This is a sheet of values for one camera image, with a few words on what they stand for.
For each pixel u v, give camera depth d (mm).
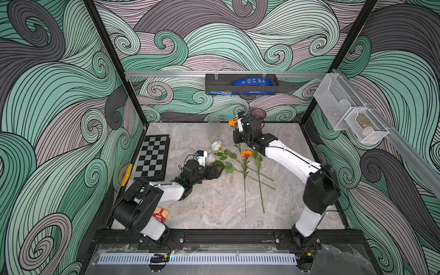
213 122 994
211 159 952
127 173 966
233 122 848
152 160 969
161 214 792
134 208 432
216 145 1008
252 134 655
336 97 779
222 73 928
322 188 456
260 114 1005
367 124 668
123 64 925
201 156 808
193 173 698
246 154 990
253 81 916
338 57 864
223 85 952
